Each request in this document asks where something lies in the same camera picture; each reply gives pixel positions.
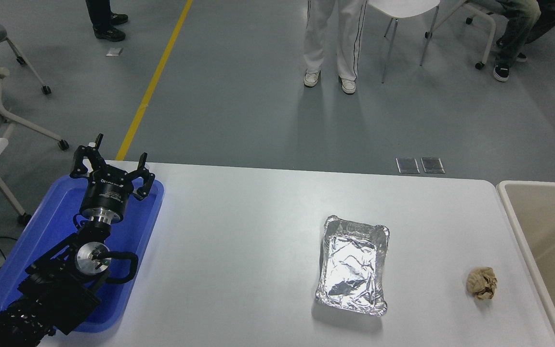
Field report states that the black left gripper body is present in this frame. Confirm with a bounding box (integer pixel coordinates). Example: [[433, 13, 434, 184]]
[[79, 173, 130, 217]]

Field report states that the blue plastic tray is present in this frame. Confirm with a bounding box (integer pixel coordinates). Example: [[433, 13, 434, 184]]
[[0, 174, 165, 334]]

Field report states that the silver foil tray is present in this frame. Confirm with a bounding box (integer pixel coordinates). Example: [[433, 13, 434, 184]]
[[315, 215, 390, 317]]

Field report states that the white chair with metal legs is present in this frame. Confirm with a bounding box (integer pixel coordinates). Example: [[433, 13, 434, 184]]
[[364, 0, 441, 83]]

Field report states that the crumpled tan paper ball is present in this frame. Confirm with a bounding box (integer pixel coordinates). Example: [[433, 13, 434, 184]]
[[466, 267, 498, 301]]

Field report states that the large pale bin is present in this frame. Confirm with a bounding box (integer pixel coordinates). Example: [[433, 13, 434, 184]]
[[496, 180, 555, 347]]

